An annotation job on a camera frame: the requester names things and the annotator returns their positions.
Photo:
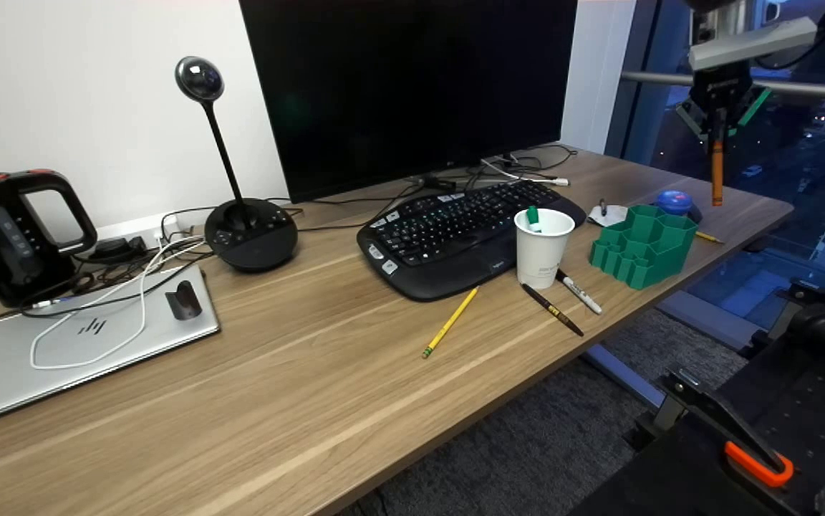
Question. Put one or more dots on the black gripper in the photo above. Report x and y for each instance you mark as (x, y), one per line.
(716, 86)

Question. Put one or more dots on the orange crayon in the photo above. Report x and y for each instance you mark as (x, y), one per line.
(716, 175)

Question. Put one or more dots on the blue computer mouse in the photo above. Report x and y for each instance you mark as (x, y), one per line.
(673, 202)

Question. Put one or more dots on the short yellow pencil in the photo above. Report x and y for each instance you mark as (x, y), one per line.
(712, 239)

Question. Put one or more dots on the small white object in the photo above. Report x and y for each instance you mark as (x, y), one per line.
(608, 216)

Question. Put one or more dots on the green plastic desk organizer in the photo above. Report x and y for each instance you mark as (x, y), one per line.
(643, 251)

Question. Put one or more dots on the green marker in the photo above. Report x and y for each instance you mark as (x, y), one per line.
(531, 216)

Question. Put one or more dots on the white paper cup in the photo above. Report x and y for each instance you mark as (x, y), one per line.
(543, 252)

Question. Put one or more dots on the silver marker with black cap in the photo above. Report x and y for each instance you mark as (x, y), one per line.
(580, 294)

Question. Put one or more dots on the black pen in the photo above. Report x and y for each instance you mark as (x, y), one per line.
(554, 309)

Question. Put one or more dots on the black computer keyboard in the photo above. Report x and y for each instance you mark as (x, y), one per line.
(441, 239)

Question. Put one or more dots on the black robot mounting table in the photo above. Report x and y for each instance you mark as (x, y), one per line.
(815, 403)

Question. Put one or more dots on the black computer monitor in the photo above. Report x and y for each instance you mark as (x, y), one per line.
(402, 86)

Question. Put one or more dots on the long yellow pencil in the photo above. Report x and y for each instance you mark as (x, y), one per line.
(450, 322)

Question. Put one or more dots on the black webcam on stand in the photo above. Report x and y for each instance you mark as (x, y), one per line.
(250, 232)

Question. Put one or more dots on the small black adapter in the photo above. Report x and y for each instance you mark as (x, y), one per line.
(183, 299)

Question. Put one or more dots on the black electric kettle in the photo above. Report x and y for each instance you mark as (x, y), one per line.
(1, 239)

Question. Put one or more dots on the silver laptop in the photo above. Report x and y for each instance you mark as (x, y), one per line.
(11, 374)

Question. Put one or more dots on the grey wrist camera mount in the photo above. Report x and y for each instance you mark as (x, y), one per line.
(752, 43)

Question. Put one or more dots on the grey window rail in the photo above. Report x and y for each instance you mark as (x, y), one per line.
(815, 90)

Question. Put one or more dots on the blue desk frame bar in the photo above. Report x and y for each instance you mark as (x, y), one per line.
(621, 374)

